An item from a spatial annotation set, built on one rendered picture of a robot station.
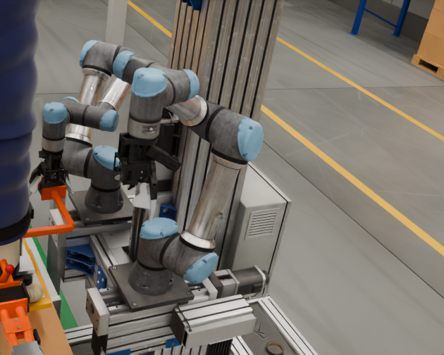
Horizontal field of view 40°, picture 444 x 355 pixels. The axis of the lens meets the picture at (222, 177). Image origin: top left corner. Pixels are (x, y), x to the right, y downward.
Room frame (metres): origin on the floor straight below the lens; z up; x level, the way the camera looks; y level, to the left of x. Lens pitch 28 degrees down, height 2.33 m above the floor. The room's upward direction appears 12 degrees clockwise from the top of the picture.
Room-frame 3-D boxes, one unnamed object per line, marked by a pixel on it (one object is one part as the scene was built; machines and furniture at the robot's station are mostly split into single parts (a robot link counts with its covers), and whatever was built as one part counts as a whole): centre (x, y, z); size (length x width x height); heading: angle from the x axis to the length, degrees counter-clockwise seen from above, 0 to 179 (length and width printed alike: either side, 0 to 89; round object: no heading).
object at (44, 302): (1.49, 0.56, 1.08); 0.34 x 0.10 x 0.05; 34
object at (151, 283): (1.61, 0.16, 1.09); 0.15 x 0.15 x 0.10
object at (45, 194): (1.83, 0.59, 1.18); 0.09 x 0.08 x 0.05; 124
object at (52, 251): (2.48, 0.76, 0.50); 0.07 x 0.07 x 1.00; 35
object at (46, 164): (1.80, 0.58, 1.30); 0.09 x 0.08 x 0.12; 34
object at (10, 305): (1.23, 0.50, 1.18); 0.10 x 0.08 x 0.06; 124
